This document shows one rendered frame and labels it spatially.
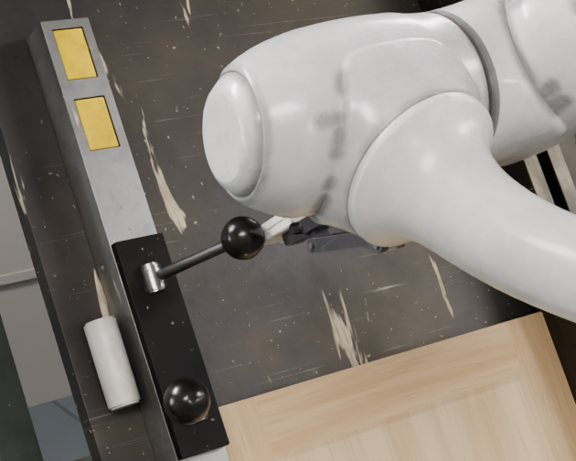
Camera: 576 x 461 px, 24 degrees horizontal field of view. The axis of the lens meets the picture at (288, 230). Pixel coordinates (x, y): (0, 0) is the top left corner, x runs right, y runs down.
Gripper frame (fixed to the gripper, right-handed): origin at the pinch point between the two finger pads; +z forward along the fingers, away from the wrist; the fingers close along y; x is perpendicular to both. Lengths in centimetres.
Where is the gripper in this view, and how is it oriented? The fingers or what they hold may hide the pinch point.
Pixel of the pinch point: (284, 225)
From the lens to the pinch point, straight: 114.2
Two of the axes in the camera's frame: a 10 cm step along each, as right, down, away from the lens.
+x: -8.1, 1.8, -5.6
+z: -4.9, 3.1, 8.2
